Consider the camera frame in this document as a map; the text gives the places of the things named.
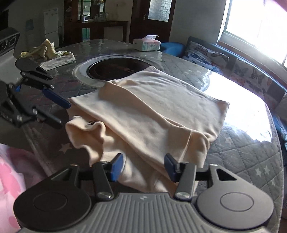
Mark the left butterfly cushion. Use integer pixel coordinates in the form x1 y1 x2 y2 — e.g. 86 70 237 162
182 41 230 75

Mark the cream knit garment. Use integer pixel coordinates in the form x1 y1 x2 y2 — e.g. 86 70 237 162
65 66 228 194

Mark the right butterfly cushion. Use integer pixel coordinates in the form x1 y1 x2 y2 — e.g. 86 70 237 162
230 59 272 99

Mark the round induction cooktop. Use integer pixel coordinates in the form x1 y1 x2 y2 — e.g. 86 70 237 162
72 54 164 88

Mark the blue corner sofa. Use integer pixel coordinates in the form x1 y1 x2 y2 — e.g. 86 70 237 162
160 36 286 141

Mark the white refrigerator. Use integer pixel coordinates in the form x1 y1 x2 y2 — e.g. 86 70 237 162
43 8 59 47

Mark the dark wooden cabinet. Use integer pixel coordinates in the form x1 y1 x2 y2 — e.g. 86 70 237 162
63 1 128 46

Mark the window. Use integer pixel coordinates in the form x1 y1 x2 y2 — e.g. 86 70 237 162
219 1 286 76

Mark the tissue box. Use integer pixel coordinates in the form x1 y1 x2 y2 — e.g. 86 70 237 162
133 35 161 51

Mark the dark wooden door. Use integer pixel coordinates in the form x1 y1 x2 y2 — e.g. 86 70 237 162
129 0 176 43

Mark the white pillow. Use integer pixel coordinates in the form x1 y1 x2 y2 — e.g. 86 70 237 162
275 91 287 118

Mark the yellow green cloth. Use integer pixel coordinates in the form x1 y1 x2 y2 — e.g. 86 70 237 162
20 39 76 71

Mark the butterfly cushion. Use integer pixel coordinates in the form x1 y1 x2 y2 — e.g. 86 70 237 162
182 41 230 75
230 59 272 99

